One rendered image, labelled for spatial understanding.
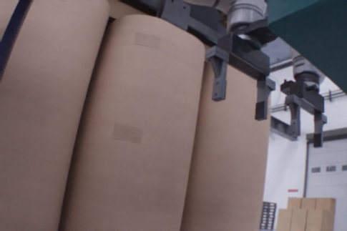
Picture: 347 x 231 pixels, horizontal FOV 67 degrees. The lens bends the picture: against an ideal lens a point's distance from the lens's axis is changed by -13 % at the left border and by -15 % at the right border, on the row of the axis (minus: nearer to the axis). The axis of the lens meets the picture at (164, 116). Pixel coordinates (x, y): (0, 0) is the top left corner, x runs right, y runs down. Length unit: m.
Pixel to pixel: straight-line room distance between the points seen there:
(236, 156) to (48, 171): 0.71
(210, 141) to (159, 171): 0.30
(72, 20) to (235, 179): 0.82
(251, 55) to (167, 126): 0.43
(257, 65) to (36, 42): 0.60
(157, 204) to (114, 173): 0.17
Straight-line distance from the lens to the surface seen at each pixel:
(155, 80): 1.00
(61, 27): 0.93
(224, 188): 1.16
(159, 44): 1.05
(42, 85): 0.85
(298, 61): 0.90
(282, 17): 0.37
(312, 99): 0.86
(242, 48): 0.65
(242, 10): 0.71
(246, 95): 1.29
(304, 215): 7.02
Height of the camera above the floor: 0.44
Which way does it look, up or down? 17 degrees up
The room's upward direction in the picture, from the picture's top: 10 degrees clockwise
